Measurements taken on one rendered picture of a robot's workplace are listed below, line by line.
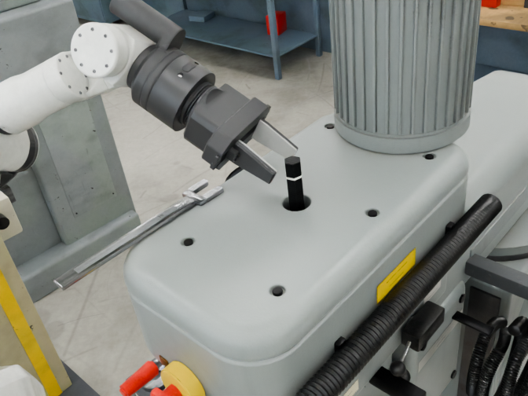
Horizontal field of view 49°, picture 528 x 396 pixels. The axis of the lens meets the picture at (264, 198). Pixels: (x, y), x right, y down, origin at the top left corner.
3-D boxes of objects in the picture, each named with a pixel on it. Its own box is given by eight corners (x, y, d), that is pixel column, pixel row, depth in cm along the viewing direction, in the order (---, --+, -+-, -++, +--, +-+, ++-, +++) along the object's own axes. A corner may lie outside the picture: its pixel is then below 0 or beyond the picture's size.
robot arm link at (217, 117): (255, 141, 81) (188, 93, 82) (280, 89, 74) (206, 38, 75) (206, 189, 72) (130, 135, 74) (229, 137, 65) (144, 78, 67)
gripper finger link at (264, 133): (298, 147, 73) (258, 119, 74) (288, 163, 75) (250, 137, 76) (303, 141, 74) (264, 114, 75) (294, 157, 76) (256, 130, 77)
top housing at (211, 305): (273, 457, 64) (254, 362, 55) (130, 345, 79) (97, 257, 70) (472, 232, 90) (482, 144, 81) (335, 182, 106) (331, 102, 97)
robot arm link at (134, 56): (130, 119, 70) (58, 67, 71) (170, 111, 80) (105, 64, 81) (173, 36, 66) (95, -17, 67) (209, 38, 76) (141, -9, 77)
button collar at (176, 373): (198, 419, 69) (188, 388, 65) (165, 394, 72) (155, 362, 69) (210, 408, 70) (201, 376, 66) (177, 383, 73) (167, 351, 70)
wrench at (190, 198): (67, 295, 65) (65, 290, 65) (49, 280, 68) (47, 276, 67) (224, 192, 79) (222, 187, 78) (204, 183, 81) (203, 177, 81)
